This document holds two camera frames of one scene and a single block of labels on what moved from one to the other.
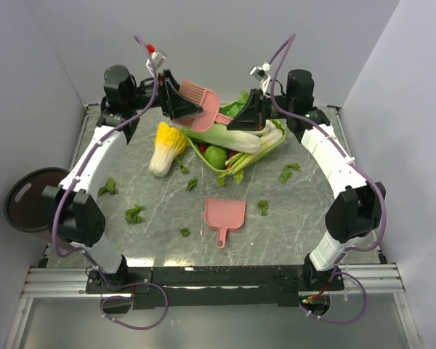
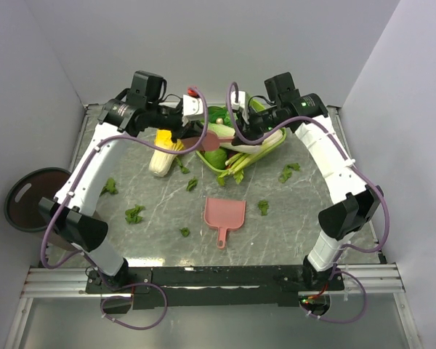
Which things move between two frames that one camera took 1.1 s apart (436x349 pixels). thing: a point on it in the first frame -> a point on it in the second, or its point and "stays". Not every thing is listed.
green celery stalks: [235, 165] stays
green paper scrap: [185, 232] stays
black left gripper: [174, 103] -> [192, 129]
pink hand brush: [206, 120] -> [211, 141]
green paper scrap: [192, 184] stays
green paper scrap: [263, 205] stays
